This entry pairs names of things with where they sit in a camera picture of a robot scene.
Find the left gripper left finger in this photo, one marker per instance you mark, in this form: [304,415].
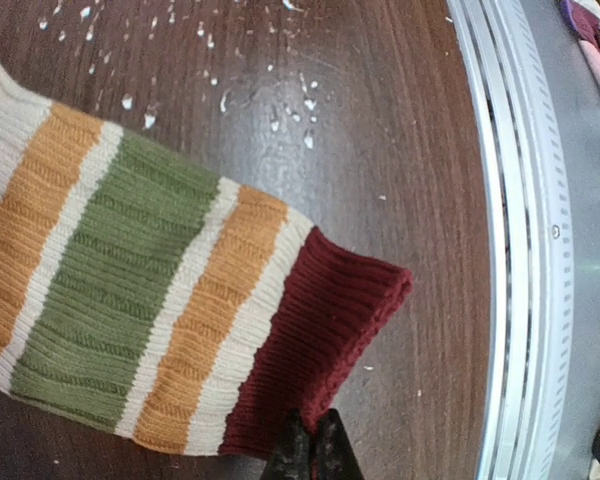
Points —
[291,456]

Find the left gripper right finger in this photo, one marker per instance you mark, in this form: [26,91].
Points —
[333,457]

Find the striped beige maroon sock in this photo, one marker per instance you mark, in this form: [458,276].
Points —
[149,298]

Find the colourful cloth pile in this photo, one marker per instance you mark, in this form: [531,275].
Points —
[583,20]

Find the aluminium front rail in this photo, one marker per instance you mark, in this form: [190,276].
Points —
[537,108]

